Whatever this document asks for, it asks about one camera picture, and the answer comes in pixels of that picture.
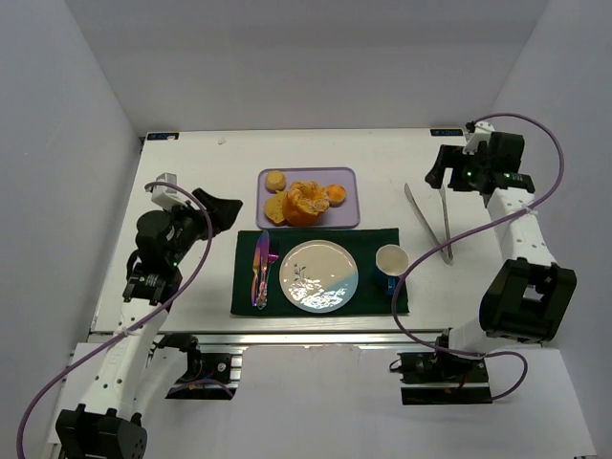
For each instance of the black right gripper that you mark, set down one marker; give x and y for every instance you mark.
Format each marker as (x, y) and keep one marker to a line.
(455, 168)

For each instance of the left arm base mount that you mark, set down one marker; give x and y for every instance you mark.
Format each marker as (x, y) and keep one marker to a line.
(212, 371)

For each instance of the dark green placemat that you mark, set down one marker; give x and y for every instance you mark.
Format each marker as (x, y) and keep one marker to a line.
(369, 299)

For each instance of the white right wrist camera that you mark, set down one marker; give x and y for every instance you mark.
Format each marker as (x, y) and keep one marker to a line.
(477, 132)

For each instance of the white and blue plate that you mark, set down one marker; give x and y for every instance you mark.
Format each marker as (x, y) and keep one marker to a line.
(318, 276)

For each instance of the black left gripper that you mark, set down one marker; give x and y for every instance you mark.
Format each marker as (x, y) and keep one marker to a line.
(199, 218)

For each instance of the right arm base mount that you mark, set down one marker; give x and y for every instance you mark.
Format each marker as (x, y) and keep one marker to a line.
(441, 379)

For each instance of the sliced brown bread piece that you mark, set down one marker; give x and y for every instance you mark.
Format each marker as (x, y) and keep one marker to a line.
(273, 208)

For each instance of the blue mug white inside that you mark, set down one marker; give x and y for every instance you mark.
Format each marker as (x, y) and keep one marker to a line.
(391, 261)

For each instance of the iridescent knife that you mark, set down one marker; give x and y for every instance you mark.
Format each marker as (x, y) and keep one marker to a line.
(259, 268)

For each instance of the glazed round bun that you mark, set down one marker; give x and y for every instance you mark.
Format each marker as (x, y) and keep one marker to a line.
(336, 194)

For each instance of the large orange ring bread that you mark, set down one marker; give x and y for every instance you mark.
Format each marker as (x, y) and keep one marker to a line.
(304, 203)

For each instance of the lavender tray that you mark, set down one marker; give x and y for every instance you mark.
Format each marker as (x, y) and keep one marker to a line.
(345, 216)

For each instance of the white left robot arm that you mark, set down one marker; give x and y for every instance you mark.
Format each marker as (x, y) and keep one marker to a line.
(139, 368)

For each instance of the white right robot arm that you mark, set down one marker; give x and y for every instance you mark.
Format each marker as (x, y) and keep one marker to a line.
(529, 296)

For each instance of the iridescent fork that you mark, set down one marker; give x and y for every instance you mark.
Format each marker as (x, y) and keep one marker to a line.
(272, 258)

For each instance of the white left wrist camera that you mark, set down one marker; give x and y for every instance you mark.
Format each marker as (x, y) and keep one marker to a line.
(166, 197)

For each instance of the small round bun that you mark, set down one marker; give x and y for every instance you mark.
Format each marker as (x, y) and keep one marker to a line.
(275, 181)

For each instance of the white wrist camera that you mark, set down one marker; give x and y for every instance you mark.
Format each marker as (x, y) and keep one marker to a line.
(166, 197)
(477, 132)

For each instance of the aluminium table rail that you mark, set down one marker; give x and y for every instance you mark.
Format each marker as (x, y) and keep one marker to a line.
(361, 331)

